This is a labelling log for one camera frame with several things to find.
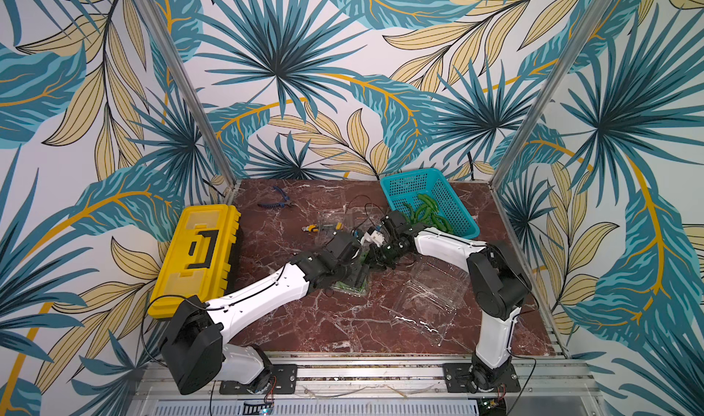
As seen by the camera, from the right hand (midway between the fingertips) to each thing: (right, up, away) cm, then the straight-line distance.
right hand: (361, 268), depth 88 cm
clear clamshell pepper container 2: (0, -6, -4) cm, 8 cm away
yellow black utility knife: (-18, +12, +15) cm, 27 cm away
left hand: (-2, +1, -7) cm, 8 cm away
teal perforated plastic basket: (+19, +28, +26) cm, 42 cm away
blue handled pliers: (-32, +21, +22) cm, 44 cm away
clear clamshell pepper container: (-5, +15, +17) cm, 23 cm away
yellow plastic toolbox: (-47, +5, -10) cm, 48 cm away
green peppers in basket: (+26, +18, +20) cm, 38 cm away
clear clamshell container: (+22, -9, -2) cm, 23 cm away
